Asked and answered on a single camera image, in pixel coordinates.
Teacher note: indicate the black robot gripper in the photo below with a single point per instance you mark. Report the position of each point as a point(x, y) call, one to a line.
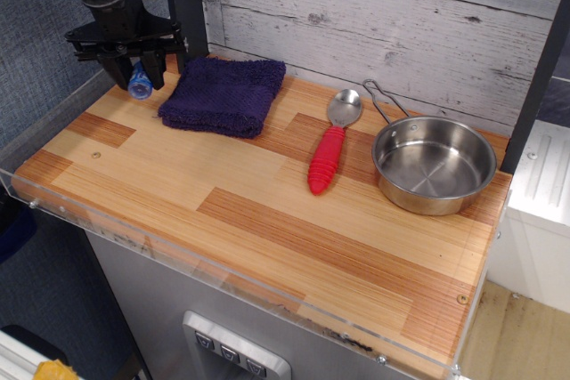
point(126, 28)

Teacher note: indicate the blue gum bottle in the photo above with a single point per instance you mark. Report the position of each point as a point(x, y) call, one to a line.
point(139, 86)

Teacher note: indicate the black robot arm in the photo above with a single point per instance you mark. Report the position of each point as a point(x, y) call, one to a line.
point(130, 43)

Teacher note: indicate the dark blue object at left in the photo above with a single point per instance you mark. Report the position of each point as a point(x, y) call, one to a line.
point(17, 226)

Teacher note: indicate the yellow object at corner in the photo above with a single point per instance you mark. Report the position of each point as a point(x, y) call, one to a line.
point(55, 370)

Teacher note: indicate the purple folded towel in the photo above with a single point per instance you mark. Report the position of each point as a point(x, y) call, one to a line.
point(231, 98)

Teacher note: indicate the silver cabinet with dispenser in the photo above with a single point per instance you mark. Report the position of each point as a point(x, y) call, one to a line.
point(187, 329)

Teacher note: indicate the small stainless steel pan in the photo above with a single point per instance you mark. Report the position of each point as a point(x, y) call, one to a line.
point(430, 165)

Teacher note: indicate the clear acrylic table guard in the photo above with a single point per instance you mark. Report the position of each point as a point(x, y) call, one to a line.
point(400, 288)

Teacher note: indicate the white side appliance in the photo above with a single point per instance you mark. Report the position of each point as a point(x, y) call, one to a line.
point(531, 253)

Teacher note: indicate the dark left vertical post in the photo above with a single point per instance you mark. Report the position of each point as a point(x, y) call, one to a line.
point(190, 15)

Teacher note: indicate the dark vertical post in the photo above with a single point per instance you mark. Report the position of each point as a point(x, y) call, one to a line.
point(190, 15)
point(541, 79)

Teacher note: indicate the red handled metal spoon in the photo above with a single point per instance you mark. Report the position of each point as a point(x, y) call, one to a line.
point(344, 109)

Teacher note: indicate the dark right vertical post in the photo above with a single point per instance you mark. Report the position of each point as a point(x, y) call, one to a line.
point(541, 79)

